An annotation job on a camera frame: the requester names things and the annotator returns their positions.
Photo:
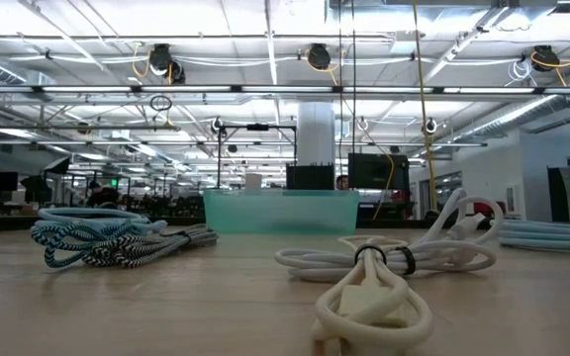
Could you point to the green translucent plastic bin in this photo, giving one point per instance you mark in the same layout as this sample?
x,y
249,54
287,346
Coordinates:
x,y
280,215

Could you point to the small white box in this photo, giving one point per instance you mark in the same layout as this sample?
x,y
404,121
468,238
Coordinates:
x,y
253,183

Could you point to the white pillar with black base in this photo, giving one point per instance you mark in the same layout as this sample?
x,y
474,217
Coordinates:
x,y
314,133

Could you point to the person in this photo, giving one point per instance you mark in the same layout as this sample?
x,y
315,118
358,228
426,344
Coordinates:
x,y
102,198
343,183

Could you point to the long ceiling light strip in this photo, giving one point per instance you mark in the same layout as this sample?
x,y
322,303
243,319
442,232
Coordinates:
x,y
285,89

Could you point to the black background monitor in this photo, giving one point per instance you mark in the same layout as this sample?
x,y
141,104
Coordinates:
x,y
379,170

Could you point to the red box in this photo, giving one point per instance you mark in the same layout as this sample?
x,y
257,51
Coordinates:
x,y
485,206

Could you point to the black background rig frame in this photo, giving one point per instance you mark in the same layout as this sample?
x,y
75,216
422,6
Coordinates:
x,y
257,127

